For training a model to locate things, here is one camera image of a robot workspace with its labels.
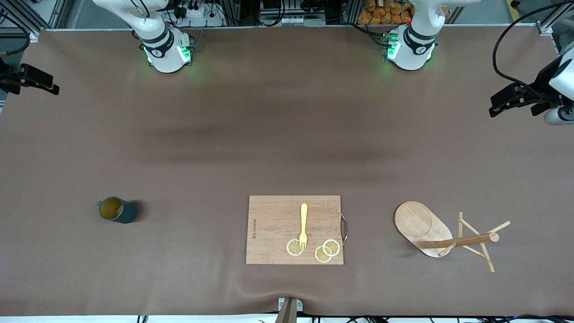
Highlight teal cup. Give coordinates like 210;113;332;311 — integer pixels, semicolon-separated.
97;196;138;224

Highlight wooden mug rack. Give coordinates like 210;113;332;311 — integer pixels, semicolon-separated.
393;201;512;273

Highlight orange packaged snacks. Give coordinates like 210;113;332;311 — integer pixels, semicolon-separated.
357;0;414;25

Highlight white power strip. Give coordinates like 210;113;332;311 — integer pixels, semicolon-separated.
177;4;225;27

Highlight brown table mat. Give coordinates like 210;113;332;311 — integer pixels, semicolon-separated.
0;25;574;317

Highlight yellow fork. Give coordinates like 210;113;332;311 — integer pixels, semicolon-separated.
299;203;309;251

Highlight wooden cutting board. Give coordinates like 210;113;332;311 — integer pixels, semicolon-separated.
246;195;348;265

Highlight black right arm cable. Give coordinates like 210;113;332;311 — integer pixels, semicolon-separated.
0;13;32;57

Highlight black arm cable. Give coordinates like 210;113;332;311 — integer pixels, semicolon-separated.
0;13;32;57
492;0;574;97

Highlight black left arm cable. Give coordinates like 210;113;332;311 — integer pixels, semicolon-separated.
492;0;574;97

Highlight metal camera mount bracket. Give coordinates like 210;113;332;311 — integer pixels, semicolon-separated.
274;297;304;323

